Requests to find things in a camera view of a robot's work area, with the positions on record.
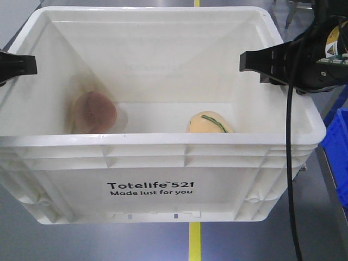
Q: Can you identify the yellow plush ball toy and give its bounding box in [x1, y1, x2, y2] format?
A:
[187, 111, 234, 133]

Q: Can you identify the white plastic tote box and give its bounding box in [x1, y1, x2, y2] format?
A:
[0, 5, 327, 224]

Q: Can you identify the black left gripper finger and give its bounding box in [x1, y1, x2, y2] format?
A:
[0, 50, 37, 86]

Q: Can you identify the blue plastic bin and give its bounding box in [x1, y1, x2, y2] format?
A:
[321, 108, 347, 208]

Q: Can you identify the brown plush ball toy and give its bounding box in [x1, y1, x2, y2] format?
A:
[73, 91, 117, 134]

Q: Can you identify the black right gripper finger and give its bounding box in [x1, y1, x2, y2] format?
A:
[239, 42, 291, 85]

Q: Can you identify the black cable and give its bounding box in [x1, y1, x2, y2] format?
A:
[285, 40, 303, 261]

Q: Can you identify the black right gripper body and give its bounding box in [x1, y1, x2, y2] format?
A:
[294, 1, 347, 94]

